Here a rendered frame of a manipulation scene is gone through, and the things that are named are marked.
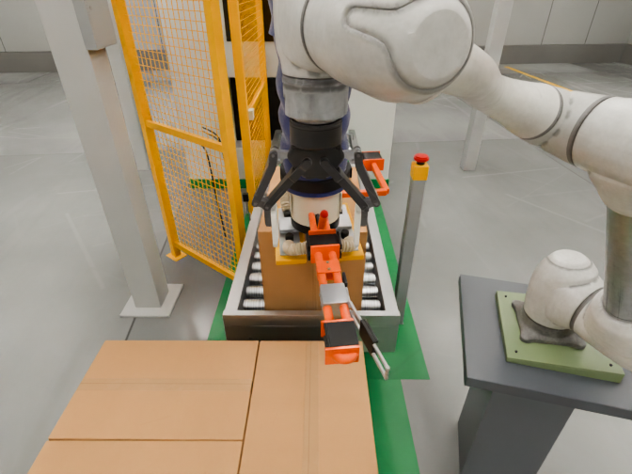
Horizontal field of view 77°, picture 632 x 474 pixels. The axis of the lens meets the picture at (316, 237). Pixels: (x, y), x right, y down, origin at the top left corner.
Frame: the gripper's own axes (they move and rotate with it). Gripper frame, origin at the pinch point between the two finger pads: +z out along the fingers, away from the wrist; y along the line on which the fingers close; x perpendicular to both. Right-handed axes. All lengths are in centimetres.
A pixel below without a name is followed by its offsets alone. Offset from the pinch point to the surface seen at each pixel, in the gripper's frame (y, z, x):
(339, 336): -5.1, 28.0, -3.9
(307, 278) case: 4, 62, -66
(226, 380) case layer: 32, 81, -33
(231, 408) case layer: 28, 81, -22
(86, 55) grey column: 97, -10, -126
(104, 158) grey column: 103, 36, -126
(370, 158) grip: -21, 24, -94
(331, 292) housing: -3.7, 28.1, -18.2
